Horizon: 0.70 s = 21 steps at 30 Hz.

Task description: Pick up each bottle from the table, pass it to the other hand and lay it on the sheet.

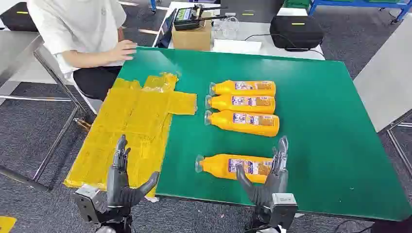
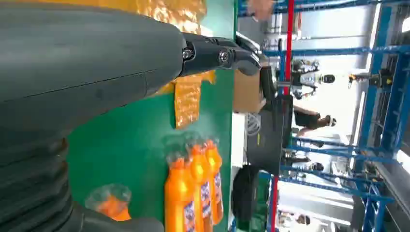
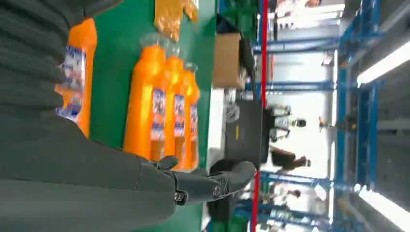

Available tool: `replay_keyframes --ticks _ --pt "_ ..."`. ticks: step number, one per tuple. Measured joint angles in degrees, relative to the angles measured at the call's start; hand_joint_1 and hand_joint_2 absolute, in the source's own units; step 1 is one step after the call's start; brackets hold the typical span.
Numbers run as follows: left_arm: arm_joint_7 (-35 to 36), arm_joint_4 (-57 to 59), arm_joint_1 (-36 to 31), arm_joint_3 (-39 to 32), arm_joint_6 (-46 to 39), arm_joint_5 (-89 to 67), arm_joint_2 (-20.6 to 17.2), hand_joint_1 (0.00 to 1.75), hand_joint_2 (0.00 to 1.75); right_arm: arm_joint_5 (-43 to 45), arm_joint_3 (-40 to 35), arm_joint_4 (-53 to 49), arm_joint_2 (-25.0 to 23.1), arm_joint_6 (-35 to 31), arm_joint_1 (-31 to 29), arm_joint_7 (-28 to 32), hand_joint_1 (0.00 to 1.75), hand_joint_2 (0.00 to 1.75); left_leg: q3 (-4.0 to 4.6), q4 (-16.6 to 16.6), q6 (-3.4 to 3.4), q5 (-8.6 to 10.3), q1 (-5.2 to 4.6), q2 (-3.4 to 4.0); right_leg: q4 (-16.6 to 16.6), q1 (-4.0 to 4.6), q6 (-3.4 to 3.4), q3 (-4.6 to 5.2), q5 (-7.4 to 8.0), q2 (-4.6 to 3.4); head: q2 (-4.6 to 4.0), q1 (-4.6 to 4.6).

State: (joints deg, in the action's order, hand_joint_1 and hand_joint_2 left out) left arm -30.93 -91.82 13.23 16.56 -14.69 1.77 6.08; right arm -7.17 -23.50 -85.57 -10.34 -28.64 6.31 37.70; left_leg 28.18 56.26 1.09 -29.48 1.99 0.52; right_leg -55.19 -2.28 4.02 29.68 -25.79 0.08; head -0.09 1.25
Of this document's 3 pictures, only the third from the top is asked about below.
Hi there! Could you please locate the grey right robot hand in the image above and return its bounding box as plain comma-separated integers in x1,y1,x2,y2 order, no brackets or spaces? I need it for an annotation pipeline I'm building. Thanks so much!
0,109,258,232

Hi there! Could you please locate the green crate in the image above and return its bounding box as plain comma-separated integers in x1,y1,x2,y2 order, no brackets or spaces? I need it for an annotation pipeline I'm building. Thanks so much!
221,0,259,36
211,216,250,232

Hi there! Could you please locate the yellow plastic sheet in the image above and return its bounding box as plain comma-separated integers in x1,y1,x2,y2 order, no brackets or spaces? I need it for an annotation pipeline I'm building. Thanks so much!
153,0,199,43

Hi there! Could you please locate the brown cardboard box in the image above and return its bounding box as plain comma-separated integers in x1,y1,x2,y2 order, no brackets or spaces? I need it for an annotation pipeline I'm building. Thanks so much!
212,32,246,90

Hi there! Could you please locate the green table mat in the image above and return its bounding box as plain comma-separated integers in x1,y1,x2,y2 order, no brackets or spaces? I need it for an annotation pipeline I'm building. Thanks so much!
89,0,219,232

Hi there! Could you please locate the white flat box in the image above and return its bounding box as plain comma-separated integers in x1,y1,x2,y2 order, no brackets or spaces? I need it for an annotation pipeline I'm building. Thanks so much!
209,88,225,161

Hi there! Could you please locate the red barrier band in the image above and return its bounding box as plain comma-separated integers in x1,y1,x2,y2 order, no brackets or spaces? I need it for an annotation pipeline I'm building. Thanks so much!
250,0,269,232

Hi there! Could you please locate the person standing in background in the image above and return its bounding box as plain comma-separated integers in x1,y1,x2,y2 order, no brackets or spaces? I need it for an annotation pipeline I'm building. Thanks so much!
270,146,312,171
269,105,307,142

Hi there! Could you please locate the ceiling light strip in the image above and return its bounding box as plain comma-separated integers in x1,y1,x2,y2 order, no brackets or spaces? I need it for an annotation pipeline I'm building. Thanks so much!
354,185,410,232
356,41,410,87

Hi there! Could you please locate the tall blue metal rack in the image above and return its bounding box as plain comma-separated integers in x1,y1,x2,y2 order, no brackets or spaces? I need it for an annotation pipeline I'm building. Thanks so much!
333,0,385,199

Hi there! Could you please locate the blue metal frame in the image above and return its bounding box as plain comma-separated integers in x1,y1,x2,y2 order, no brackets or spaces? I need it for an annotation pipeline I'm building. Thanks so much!
245,37,340,93
234,171,336,232

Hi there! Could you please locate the coiled white cable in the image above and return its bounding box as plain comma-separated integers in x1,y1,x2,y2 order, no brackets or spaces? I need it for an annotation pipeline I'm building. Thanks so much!
222,89,241,124

